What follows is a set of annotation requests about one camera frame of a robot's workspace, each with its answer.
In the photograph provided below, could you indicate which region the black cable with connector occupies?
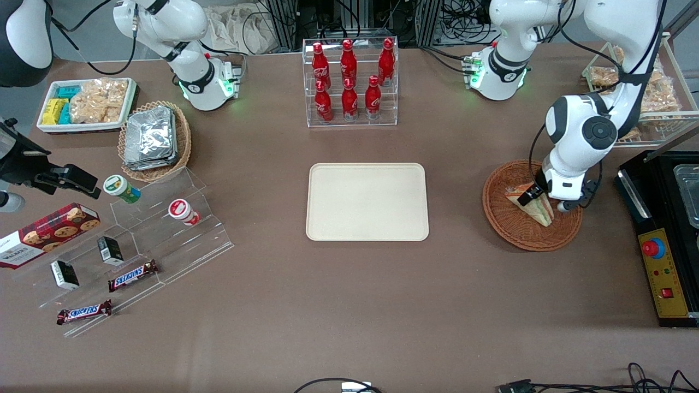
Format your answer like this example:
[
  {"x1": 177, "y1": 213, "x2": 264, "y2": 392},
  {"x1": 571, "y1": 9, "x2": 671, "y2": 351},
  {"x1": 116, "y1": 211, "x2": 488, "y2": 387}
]
[{"x1": 497, "y1": 362, "x2": 699, "y2": 393}]

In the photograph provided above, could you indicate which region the triangular sandwich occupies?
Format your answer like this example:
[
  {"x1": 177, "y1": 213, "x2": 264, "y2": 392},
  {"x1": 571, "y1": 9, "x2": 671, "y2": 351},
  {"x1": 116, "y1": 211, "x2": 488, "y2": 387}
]
[{"x1": 504, "y1": 183, "x2": 555, "y2": 227}]

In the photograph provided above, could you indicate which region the yellow snack packet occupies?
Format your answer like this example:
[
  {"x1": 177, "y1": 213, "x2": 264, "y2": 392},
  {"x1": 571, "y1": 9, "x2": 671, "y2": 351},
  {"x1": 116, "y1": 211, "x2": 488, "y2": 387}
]
[{"x1": 42, "y1": 98, "x2": 69, "y2": 126}]

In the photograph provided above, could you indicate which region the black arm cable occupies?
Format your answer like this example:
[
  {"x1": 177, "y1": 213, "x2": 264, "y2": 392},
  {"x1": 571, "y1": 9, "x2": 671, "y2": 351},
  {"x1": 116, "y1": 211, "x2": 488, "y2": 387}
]
[
  {"x1": 529, "y1": 0, "x2": 666, "y2": 211},
  {"x1": 51, "y1": 0, "x2": 138, "y2": 76}
]

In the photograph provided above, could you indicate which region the red lidded snack cup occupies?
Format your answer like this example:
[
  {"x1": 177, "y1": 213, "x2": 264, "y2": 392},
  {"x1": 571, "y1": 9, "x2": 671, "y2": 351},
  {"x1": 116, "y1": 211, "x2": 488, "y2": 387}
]
[{"x1": 168, "y1": 199, "x2": 200, "y2": 226}]

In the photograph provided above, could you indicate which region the black cable tangle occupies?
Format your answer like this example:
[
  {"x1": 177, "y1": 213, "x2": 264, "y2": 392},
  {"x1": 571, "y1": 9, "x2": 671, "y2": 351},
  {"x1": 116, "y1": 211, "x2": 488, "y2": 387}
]
[{"x1": 442, "y1": 0, "x2": 499, "y2": 44}]

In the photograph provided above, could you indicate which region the oval tan wicker basket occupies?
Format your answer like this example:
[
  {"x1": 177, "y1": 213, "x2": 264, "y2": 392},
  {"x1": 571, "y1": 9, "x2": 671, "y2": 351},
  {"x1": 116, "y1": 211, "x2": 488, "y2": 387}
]
[{"x1": 118, "y1": 100, "x2": 192, "y2": 182}]

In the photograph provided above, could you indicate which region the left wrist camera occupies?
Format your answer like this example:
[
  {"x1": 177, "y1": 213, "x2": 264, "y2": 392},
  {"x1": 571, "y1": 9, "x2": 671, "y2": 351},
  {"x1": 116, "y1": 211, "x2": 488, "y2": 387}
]
[{"x1": 556, "y1": 179, "x2": 600, "y2": 213}]

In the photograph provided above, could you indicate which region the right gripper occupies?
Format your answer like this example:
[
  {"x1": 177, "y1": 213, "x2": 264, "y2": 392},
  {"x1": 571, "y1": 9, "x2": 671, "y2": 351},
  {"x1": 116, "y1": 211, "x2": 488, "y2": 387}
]
[{"x1": 0, "y1": 117, "x2": 102, "y2": 198}]

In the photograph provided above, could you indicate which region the white wire rack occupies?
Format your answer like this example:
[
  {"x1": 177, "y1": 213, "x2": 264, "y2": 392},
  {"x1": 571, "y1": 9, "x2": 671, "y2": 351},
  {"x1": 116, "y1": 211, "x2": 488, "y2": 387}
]
[{"x1": 582, "y1": 32, "x2": 699, "y2": 148}]

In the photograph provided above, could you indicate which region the red tartan cookie box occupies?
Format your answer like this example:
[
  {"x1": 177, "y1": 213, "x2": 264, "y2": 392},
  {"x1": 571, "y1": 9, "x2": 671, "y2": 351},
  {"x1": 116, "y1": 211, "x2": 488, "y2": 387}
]
[{"x1": 0, "y1": 203, "x2": 101, "y2": 269}]

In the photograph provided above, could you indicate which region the green lidded snack cup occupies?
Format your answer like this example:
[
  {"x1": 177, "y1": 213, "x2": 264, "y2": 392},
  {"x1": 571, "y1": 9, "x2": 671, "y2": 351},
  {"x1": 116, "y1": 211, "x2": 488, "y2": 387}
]
[{"x1": 103, "y1": 175, "x2": 141, "y2": 204}]

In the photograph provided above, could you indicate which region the round brown wicker basket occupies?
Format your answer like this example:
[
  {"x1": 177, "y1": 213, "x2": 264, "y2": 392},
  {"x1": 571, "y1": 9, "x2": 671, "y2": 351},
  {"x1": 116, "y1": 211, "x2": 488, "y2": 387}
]
[{"x1": 482, "y1": 159, "x2": 583, "y2": 252}]

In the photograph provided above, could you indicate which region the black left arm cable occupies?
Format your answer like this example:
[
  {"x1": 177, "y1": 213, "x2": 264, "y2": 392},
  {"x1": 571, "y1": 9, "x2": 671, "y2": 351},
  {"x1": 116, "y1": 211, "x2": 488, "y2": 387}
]
[{"x1": 529, "y1": 0, "x2": 666, "y2": 211}]

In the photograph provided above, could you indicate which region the clear acrylic bottle rack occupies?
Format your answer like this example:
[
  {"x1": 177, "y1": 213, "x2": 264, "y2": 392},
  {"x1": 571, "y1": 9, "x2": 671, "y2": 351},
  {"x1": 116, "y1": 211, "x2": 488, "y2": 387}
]
[{"x1": 302, "y1": 37, "x2": 399, "y2": 128}]

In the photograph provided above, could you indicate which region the clear metal machine pan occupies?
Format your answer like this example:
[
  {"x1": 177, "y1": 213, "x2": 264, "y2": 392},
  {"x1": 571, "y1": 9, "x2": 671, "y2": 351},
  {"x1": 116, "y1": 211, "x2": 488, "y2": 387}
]
[{"x1": 673, "y1": 164, "x2": 699, "y2": 230}]

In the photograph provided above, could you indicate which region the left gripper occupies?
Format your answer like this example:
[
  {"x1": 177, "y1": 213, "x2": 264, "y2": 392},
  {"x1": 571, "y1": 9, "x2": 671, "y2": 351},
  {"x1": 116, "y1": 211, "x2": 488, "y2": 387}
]
[{"x1": 518, "y1": 164, "x2": 588, "y2": 206}]

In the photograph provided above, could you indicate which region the brown Snickers bar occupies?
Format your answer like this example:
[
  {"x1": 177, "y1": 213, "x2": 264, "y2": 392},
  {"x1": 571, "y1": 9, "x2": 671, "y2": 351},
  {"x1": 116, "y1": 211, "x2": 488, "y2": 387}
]
[
  {"x1": 57, "y1": 299, "x2": 113, "y2": 326},
  {"x1": 108, "y1": 259, "x2": 160, "y2": 293}
]

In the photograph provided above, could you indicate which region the black machine housing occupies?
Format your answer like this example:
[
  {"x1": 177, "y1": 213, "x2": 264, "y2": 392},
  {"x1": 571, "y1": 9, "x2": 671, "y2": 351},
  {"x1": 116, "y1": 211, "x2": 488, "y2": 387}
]
[{"x1": 616, "y1": 150, "x2": 699, "y2": 328}]

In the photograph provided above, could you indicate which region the aluminium frame post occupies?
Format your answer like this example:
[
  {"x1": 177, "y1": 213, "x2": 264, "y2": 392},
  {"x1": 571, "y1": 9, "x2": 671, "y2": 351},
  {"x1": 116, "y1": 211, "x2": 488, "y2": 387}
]
[
  {"x1": 266, "y1": 0, "x2": 298, "y2": 51},
  {"x1": 417, "y1": 0, "x2": 443, "y2": 47}
]

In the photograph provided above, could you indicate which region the yellow control panel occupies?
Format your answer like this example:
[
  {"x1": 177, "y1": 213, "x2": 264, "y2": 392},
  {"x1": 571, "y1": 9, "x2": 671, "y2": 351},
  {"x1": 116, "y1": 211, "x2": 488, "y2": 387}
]
[{"x1": 638, "y1": 228, "x2": 690, "y2": 319}]

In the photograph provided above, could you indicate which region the small black box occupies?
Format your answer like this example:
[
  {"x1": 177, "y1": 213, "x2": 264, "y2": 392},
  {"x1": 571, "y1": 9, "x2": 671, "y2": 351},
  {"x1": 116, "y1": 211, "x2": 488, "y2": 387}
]
[
  {"x1": 97, "y1": 236, "x2": 125, "y2": 266},
  {"x1": 51, "y1": 260, "x2": 80, "y2": 290}
]

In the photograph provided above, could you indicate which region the cream plastic tray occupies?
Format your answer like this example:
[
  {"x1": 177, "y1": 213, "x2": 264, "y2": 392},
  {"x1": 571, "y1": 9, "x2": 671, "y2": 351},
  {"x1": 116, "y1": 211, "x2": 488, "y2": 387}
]
[{"x1": 306, "y1": 163, "x2": 430, "y2": 242}]

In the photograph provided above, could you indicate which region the clear bag of crackers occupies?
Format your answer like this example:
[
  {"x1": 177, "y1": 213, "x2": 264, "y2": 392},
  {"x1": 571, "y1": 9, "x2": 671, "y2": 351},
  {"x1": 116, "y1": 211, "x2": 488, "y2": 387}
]
[{"x1": 69, "y1": 78, "x2": 129, "y2": 123}]

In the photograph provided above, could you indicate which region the white rectangular snack tray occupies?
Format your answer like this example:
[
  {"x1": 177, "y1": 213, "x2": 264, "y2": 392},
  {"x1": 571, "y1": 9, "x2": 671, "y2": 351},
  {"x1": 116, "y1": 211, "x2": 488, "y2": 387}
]
[{"x1": 37, "y1": 78, "x2": 137, "y2": 134}]

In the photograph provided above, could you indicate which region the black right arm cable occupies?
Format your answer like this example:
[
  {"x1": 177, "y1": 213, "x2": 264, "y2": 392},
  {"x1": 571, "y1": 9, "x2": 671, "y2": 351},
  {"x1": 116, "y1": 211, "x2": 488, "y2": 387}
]
[{"x1": 51, "y1": 0, "x2": 138, "y2": 76}]

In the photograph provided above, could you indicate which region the red cola bottle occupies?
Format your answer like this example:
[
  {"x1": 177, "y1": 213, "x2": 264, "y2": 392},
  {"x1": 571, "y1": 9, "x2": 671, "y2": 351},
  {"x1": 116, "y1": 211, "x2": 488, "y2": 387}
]
[
  {"x1": 378, "y1": 38, "x2": 395, "y2": 87},
  {"x1": 365, "y1": 75, "x2": 382, "y2": 120},
  {"x1": 312, "y1": 43, "x2": 331, "y2": 91},
  {"x1": 315, "y1": 80, "x2": 333, "y2": 123},
  {"x1": 342, "y1": 78, "x2": 359, "y2": 122},
  {"x1": 340, "y1": 39, "x2": 358, "y2": 88}
]

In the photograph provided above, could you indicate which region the clear acrylic stepped stand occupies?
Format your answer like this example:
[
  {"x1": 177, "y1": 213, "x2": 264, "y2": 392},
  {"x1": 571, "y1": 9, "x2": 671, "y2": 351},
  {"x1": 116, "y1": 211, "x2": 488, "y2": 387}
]
[{"x1": 14, "y1": 166, "x2": 235, "y2": 338}]

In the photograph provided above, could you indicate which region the silver foil packet stack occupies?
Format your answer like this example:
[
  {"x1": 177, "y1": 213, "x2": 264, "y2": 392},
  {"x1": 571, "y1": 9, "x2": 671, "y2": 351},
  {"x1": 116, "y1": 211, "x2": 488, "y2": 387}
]
[{"x1": 123, "y1": 106, "x2": 178, "y2": 171}]

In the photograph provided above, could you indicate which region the black looped cable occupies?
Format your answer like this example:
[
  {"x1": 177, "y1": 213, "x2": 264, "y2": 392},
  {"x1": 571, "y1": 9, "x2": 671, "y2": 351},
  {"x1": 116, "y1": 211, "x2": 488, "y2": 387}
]
[{"x1": 294, "y1": 378, "x2": 383, "y2": 393}]

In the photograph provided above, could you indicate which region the white crumpled cloth bag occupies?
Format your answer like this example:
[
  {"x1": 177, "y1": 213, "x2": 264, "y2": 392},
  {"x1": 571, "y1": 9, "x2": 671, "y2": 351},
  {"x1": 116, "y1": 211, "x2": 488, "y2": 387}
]
[{"x1": 206, "y1": 4, "x2": 280, "y2": 55}]

